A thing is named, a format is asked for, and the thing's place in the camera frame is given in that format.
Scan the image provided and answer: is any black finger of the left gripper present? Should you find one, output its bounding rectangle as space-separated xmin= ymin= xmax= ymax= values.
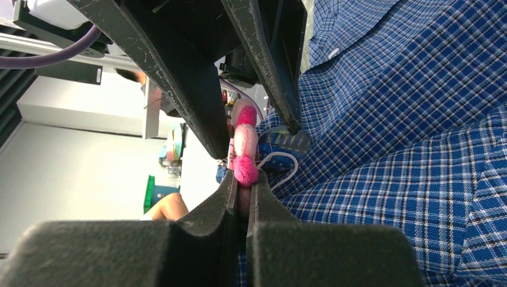
xmin=70 ymin=0 xmax=229 ymax=159
xmin=222 ymin=0 xmax=307 ymax=135

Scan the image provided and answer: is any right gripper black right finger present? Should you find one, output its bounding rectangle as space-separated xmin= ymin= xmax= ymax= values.
xmin=246 ymin=172 xmax=424 ymax=286

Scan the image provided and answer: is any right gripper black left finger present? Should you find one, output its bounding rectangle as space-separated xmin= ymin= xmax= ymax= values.
xmin=1 ymin=171 xmax=238 ymax=286

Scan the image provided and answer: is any pink flower brooch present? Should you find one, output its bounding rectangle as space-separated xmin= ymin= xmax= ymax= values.
xmin=228 ymin=99 xmax=300 ymax=221

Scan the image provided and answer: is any blue checkered shirt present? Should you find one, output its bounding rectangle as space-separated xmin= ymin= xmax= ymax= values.
xmin=263 ymin=1 xmax=506 ymax=286

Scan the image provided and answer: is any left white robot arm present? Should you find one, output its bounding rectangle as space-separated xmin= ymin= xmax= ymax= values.
xmin=13 ymin=1 xmax=307 ymax=159

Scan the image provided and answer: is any person in background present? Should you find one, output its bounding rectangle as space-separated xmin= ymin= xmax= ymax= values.
xmin=115 ymin=68 xmax=190 ymax=222

